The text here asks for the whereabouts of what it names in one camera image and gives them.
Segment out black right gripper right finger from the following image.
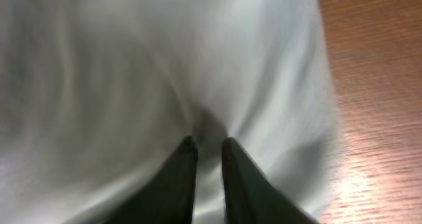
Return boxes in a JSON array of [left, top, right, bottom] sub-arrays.
[[222, 138, 317, 224]]

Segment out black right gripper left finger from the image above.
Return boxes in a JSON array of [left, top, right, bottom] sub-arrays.
[[105, 136, 198, 224]]

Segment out light blue t-shirt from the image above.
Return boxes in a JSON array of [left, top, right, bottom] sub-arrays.
[[1, 0, 338, 223]]

